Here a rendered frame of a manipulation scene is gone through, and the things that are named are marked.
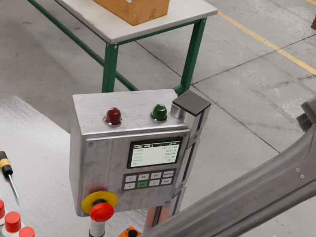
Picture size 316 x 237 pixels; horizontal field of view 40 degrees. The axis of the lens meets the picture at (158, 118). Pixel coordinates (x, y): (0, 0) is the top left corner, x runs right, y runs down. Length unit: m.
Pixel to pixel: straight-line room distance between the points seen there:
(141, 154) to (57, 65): 2.74
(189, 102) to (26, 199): 0.81
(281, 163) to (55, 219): 0.98
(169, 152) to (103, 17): 1.78
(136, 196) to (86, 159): 0.14
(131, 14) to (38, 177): 1.18
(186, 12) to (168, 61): 1.04
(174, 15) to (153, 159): 1.91
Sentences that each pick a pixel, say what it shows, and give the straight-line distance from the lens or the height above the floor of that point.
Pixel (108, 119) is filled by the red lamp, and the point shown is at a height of 1.49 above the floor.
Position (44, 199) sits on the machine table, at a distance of 1.36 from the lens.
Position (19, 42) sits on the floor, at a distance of 3.63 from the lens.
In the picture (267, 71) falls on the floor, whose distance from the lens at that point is 3.79.
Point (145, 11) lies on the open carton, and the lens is 2.36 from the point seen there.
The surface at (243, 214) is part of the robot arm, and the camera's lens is 0.42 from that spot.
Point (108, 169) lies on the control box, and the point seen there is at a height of 1.40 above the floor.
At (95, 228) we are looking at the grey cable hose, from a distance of 0.94.
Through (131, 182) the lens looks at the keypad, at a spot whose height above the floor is 1.37.
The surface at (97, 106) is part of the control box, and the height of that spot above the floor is 1.47.
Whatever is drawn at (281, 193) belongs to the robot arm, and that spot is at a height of 1.61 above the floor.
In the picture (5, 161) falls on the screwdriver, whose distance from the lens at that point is 1.44.
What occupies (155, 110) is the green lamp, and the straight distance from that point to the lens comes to 0.64.
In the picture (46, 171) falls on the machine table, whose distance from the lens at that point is 1.43.
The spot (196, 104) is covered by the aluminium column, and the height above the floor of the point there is 1.50.
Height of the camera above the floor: 1.89
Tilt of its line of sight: 40 degrees down
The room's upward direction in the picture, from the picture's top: 12 degrees clockwise
